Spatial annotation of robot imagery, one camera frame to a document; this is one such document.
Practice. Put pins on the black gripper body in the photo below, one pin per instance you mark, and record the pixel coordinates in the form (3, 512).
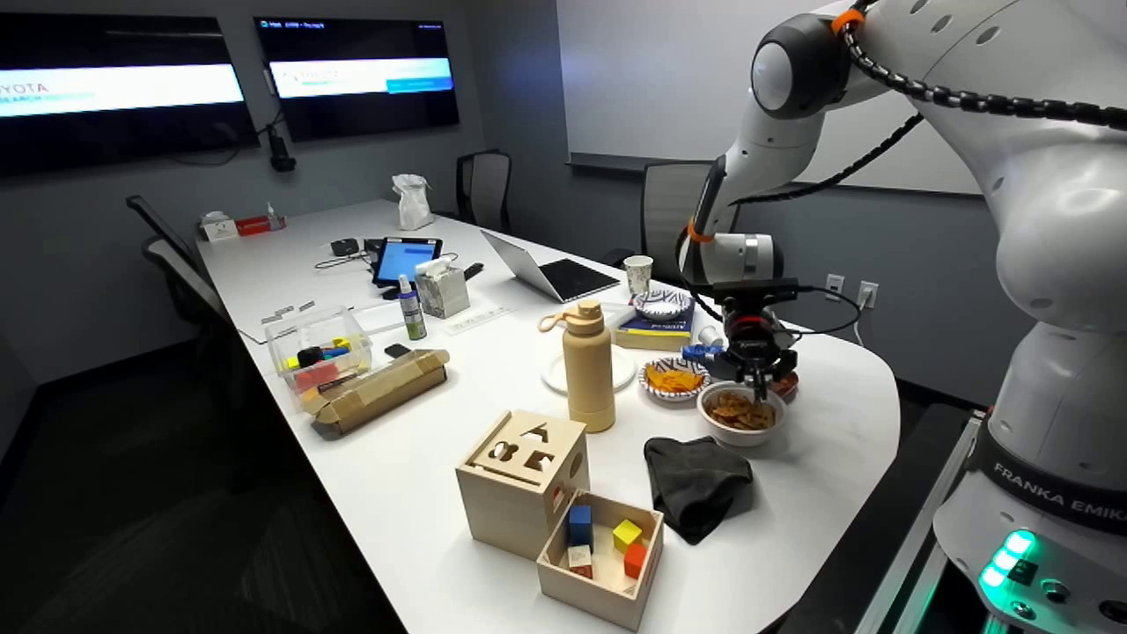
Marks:
(757, 324)

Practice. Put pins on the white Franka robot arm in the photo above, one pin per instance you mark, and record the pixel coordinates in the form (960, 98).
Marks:
(1057, 233)

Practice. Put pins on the white round bowl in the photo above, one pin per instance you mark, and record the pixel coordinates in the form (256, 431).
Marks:
(742, 434)

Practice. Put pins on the blue patterned paper bowl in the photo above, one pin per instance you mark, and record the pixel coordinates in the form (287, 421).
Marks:
(672, 396)
(663, 303)

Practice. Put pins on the brown pretzel crisps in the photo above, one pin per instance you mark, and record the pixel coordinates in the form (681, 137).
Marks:
(730, 409)

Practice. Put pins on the blue pretzel snack bag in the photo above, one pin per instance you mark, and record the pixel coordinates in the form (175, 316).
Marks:
(703, 355)

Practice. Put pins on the orange tortilla chips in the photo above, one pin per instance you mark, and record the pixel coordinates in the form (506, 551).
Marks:
(672, 378)

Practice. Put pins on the blue and yellow book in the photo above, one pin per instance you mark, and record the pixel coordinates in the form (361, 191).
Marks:
(651, 340)

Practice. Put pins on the dark grey cloth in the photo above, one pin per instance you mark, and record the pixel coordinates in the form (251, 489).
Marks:
(697, 489)

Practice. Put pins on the paper coffee cup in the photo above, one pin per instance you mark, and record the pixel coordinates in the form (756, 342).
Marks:
(637, 279)

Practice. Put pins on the beige water bottle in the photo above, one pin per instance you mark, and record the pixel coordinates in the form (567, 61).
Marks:
(589, 375)

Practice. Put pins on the white round plate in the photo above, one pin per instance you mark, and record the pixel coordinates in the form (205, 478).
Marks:
(555, 378)

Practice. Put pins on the black open laptop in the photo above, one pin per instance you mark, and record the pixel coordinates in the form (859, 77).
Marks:
(564, 279)

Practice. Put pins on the yellow toy block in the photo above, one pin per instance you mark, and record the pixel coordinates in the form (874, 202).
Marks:
(629, 532)

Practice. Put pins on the red toy block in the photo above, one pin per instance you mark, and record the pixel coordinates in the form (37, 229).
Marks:
(635, 563)

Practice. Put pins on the blue toy block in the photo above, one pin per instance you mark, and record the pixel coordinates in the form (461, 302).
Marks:
(577, 524)

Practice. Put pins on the natural wood toy block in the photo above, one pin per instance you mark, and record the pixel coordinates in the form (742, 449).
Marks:
(577, 563)

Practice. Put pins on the wooden shape sorter box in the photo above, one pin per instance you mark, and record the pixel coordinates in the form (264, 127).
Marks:
(516, 495)

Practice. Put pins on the shallow wooden tray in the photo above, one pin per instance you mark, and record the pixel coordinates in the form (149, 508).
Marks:
(591, 594)

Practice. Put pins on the black mesh office chair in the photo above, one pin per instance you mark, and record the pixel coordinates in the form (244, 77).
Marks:
(482, 187)
(186, 286)

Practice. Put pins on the white carton box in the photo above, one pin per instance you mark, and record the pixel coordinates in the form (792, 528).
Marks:
(443, 292)

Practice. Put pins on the small spray bottle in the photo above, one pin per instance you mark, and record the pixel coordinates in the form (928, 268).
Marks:
(413, 316)

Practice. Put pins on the tablet with blue screen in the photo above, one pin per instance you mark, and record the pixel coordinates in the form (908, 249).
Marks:
(407, 257)

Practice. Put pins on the white plastic bag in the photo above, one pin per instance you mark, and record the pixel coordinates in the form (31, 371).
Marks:
(413, 202)

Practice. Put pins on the long wooden box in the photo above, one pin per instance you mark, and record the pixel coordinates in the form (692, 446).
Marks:
(382, 394)

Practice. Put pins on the black pouch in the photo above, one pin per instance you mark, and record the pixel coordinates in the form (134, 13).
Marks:
(345, 249)

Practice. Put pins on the clear plastic container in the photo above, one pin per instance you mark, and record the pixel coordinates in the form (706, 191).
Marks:
(317, 355)

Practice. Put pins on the red flat box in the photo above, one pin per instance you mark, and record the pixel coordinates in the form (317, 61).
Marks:
(259, 223)

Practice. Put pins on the black conference webcam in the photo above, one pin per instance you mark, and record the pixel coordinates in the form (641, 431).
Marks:
(279, 147)

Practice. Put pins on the white tissue box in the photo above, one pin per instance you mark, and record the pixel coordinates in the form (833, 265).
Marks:
(219, 228)

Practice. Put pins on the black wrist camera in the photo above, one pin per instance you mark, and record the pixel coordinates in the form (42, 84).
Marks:
(750, 286)

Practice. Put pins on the white wall outlet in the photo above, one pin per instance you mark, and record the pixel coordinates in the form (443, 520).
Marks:
(836, 283)
(867, 294)

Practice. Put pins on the wall whiteboard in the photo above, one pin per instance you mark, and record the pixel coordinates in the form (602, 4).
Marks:
(645, 72)

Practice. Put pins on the wall mounted monitor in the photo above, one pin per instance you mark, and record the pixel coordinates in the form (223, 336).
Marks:
(118, 88)
(355, 77)

